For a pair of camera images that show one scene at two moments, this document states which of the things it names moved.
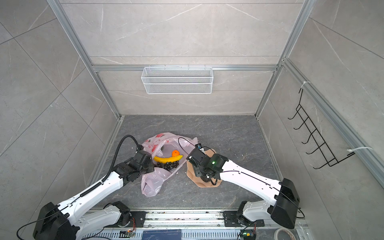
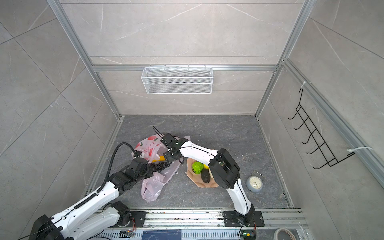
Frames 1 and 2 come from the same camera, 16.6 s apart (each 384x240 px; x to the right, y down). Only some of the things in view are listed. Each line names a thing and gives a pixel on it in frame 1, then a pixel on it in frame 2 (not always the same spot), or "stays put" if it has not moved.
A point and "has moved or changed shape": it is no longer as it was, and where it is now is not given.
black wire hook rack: [319, 144] stays put
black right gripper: [197, 172] → [168, 158]
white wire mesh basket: [177, 80] stays put
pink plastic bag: [162, 145] has moved or changed shape
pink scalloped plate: [190, 173] stays put
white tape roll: [285, 229] stays put
